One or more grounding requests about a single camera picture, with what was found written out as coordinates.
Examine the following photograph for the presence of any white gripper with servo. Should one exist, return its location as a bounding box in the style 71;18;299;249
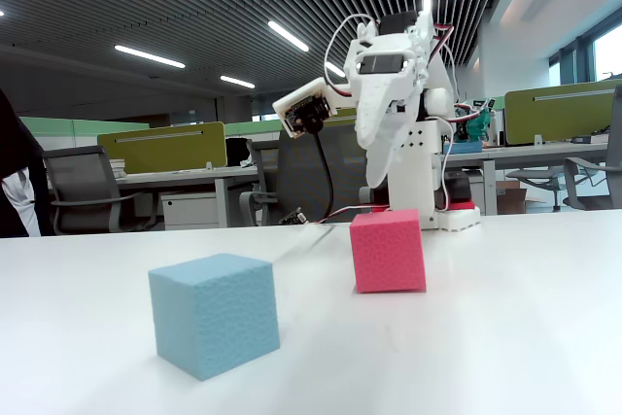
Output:
343;11;436;190

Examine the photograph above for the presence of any blue foam cube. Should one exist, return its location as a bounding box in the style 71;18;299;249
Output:
148;253;282;381

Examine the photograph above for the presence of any white red robot base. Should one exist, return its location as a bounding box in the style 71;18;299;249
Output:
434;170;482;232

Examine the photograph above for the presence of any red foam cube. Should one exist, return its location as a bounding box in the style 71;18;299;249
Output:
349;208;428;294

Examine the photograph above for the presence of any flat blue box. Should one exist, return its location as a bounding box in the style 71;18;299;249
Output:
442;140;485;155

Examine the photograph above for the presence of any dark mesh office chair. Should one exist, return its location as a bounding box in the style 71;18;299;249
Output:
239;125;373;227

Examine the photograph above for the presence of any green black desk gadget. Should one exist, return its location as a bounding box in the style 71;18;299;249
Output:
454;97;498;143

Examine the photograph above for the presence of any black bag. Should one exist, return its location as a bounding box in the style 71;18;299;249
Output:
225;136;253;168

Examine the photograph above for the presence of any brown cardboard box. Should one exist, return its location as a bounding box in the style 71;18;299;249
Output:
496;180;550;216

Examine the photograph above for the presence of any white office desk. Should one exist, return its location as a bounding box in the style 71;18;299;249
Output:
48;165;261;230
440;141;611;216

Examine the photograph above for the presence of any grey office chair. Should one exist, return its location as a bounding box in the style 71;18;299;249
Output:
504;164;568;213
562;79;622;212
41;145;161;236

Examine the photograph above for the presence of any olive green desk divider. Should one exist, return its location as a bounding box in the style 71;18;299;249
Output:
503;78;622;147
96;121;228;175

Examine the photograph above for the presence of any light green partition panel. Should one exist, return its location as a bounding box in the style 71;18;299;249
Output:
18;115;152;152

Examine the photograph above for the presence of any person in dark clothes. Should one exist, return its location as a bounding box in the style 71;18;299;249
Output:
0;88;52;239

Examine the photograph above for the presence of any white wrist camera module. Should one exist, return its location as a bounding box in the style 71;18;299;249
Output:
271;78;341;139

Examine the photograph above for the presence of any black camera cable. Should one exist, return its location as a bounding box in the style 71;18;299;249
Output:
286;130;337;226

